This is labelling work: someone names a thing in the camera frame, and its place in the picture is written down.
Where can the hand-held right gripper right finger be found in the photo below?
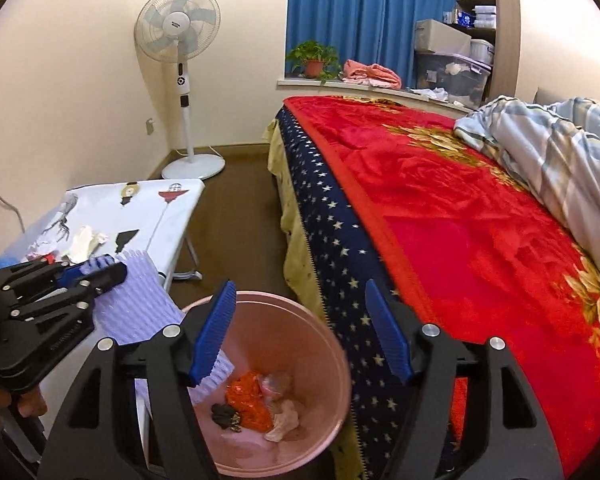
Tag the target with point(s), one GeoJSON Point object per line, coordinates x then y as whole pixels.
{"type": "Point", "coordinates": [387, 330]}

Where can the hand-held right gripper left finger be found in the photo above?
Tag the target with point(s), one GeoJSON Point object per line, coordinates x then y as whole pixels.
{"type": "Point", "coordinates": [212, 335]}

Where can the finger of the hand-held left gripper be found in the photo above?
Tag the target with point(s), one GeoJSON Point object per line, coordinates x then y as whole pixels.
{"type": "Point", "coordinates": [87, 267]}
{"type": "Point", "coordinates": [110, 277]}

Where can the white ribbed foam sheet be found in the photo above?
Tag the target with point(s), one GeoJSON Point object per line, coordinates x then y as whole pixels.
{"type": "Point", "coordinates": [135, 310]}

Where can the orange plastic bag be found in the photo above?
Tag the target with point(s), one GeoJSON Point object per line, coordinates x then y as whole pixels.
{"type": "Point", "coordinates": [247, 400]}

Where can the black yellow wrapper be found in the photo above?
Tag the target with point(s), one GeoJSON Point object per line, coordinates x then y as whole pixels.
{"type": "Point", "coordinates": [225, 415]}

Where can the clear zip bag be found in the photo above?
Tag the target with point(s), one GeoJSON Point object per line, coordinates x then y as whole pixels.
{"type": "Point", "coordinates": [277, 385]}

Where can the pink plastic bin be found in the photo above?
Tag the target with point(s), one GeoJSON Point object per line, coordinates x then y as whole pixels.
{"type": "Point", "coordinates": [310, 360]}

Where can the beige paper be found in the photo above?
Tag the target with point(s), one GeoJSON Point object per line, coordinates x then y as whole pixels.
{"type": "Point", "coordinates": [282, 422]}

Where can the person's left hand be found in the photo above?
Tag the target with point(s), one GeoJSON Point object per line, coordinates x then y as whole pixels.
{"type": "Point", "coordinates": [30, 402]}

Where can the crumpled clear plastic bag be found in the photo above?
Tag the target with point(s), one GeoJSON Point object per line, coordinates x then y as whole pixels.
{"type": "Point", "coordinates": [45, 246]}

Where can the white printed table cloth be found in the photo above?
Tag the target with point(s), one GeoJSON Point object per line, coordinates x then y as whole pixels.
{"type": "Point", "coordinates": [145, 210]}

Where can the bed with starry blanket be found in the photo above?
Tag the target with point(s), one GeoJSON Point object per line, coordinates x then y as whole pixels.
{"type": "Point", "coordinates": [330, 220]}

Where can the red floral blanket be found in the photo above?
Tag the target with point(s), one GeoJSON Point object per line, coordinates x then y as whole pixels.
{"type": "Point", "coordinates": [430, 210]}

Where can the blue striped quilt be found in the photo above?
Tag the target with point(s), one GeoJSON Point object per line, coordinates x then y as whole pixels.
{"type": "Point", "coordinates": [555, 160]}

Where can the pink folded cloth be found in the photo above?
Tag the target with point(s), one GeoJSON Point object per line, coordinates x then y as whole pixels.
{"type": "Point", "coordinates": [372, 75]}

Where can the large clear storage box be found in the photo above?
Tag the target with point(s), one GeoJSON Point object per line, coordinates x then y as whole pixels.
{"type": "Point", "coordinates": [455, 80]}

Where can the white standing fan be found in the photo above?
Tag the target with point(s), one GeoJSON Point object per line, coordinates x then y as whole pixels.
{"type": "Point", "coordinates": [177, 20]}

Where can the potted green plant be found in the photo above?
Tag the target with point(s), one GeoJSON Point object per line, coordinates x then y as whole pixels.
{"type": "Point", "coordinates": [312, 55]}

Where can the small clear storage box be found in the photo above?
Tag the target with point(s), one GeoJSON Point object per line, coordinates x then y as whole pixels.
{"type": "Point", "coordinates": [482, 50]}

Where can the beige cardboard box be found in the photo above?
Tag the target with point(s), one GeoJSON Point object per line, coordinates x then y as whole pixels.
{"type": "Point", "coordinates": [440, 35]}

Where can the wooden bookshelf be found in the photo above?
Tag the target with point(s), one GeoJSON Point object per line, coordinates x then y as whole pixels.
{"type": "Point", "coordinates": [507, 35]}

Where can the blue curtain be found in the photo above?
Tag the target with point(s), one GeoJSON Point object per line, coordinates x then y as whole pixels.
{"type": "Point", "coordinates": [370, 10]}

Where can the stack of white boxes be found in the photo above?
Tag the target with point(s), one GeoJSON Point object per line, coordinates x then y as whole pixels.
{"type": "Point", "coordinates": [485, 15]}

